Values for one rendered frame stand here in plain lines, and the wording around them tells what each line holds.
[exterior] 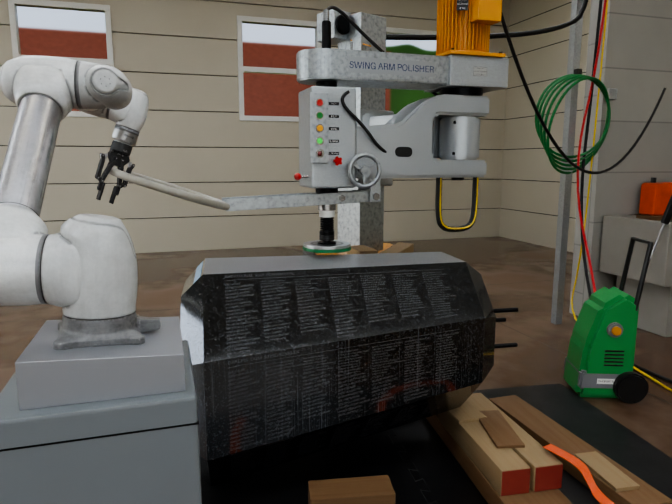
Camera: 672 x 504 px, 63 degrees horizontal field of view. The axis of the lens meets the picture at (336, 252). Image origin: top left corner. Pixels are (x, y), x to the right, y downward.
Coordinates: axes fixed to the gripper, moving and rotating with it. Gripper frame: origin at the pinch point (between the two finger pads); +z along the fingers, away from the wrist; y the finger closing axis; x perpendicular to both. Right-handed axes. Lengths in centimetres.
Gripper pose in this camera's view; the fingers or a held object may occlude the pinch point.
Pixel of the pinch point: (107, 193)
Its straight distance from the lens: 229.5
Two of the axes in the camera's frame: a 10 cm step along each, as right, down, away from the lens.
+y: 7.0, 2.2, 6.8
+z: -3.0, 9.5, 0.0
